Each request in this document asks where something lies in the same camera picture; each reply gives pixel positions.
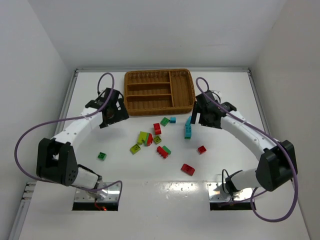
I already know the red green lego pair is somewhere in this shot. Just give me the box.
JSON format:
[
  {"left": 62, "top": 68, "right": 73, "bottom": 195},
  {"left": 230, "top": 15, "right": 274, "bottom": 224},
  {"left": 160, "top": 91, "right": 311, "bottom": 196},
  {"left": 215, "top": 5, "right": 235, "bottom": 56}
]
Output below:
[{"left": 156, "top": 145, "right": 171, "bottom": 159}]

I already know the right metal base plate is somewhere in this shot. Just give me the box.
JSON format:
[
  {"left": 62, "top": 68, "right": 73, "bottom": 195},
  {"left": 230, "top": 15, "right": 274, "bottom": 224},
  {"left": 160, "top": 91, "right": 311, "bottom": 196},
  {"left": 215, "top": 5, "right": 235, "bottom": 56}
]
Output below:
[{"left": 207, "top": 182, "right": 253, "bottom": 204}]

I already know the lime sloped lego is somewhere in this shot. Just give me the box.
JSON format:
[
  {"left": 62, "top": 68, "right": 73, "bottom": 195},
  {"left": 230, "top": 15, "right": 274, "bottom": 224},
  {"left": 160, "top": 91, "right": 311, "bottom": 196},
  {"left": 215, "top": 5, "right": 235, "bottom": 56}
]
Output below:
[{"left": 130, "top": 143, "right": 141, "bottom": 155}]

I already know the lime red green lego assembly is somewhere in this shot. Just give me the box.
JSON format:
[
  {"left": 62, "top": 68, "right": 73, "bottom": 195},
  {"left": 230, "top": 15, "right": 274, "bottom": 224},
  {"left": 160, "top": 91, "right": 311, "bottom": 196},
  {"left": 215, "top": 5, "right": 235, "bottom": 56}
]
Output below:
[{"left": 137, "top": 131, "right": 153, "bottom": 147}]

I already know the brown wicker divided basket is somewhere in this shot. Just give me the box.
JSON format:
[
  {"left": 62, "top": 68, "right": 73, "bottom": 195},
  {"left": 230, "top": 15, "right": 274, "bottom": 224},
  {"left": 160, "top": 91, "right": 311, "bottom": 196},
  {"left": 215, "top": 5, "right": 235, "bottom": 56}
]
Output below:
[{"left": 123, "top": 68, "right": 196, "bottom": 116}]

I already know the red sloped lego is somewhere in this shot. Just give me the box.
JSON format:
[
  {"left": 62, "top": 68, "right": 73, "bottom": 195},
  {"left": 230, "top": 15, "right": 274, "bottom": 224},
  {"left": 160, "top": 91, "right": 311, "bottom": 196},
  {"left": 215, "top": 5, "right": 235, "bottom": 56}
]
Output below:
[{"left": 180, "top": 163, "right": 195, "bottom": 176}]

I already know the metal base plate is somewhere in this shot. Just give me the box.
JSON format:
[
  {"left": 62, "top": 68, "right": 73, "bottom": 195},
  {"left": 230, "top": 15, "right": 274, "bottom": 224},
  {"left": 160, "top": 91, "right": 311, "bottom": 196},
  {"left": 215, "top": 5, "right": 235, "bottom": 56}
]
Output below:
[
  {"left": 74, "top": 182, "right": 122, "bottom": 204},
  {"left": 207, "top": 182, "right": 253, "bottom": 204}
]

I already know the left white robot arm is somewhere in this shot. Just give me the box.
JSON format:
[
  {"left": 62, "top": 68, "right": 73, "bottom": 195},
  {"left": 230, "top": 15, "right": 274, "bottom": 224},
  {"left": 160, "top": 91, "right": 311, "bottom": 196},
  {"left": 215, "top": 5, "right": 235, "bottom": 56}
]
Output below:
[{"left": 36, "top": 88, "right": 129, "bottom": 191}]

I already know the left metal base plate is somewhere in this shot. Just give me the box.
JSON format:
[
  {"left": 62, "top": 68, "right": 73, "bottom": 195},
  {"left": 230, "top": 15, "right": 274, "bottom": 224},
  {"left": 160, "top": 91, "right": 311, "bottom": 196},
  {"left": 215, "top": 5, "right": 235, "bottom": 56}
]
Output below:
[{"left": 74, "top": 182, "right": 122, "bottom": 204}]

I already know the long teal lego stack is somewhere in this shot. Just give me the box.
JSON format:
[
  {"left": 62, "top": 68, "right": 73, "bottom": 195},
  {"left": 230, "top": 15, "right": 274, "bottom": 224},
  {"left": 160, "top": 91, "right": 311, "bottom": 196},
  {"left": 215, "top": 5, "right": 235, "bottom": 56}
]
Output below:
[{"left": 184, "top": 116, "right": 192, "bottom": 140}]

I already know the small red square lego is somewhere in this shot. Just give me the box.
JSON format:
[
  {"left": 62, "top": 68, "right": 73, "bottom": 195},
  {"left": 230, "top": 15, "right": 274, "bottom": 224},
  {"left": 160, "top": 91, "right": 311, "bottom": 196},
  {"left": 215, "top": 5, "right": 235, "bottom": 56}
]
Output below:
[{"left": 197, "top": 145, "right": 207, "bottom": 155}]

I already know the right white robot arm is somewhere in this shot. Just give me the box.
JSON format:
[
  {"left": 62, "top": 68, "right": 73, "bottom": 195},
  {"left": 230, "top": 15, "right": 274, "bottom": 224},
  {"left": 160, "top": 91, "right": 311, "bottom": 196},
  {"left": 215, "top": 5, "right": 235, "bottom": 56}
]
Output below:
[{"left": 190, "top": 90, "right": 298, "bottom": 196}]

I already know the green two-stud lego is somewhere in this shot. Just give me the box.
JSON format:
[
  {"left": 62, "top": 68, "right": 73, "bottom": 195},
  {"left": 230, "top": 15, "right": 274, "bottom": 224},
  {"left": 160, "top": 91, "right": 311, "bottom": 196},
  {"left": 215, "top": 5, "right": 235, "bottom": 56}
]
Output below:
[{"left": 160, "top": 117, "right": 170, "bottom": 127}]

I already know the small lime square lego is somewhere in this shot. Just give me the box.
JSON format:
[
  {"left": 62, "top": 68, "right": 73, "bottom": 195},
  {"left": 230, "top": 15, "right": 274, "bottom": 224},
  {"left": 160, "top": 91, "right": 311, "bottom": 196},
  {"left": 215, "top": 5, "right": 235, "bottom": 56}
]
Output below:
[{"left": 153, "top": 135, "right": 162, "bottom": 145}]

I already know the red two-stud lego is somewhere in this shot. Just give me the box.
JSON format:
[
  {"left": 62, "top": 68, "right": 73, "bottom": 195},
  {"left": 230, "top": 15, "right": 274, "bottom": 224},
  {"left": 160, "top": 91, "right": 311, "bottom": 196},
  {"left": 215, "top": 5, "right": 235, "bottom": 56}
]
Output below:
[{"left": 153, "top": 123, "right": 162, "bottom": 135}]

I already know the small teal lego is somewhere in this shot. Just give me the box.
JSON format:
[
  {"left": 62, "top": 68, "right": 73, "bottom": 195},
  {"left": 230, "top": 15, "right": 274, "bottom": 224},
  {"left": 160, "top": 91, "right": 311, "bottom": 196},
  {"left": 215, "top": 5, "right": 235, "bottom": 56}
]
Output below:
[{"left": 170, "top": 117, "right": 176, "bottom": 124}]

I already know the dark green square lego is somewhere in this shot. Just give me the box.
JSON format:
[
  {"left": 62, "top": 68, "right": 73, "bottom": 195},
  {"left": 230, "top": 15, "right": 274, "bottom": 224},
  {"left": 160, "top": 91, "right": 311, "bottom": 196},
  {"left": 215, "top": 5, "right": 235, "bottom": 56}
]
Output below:
[{"left": 97, "top": 152, "right": 107, "bottom": 161}]

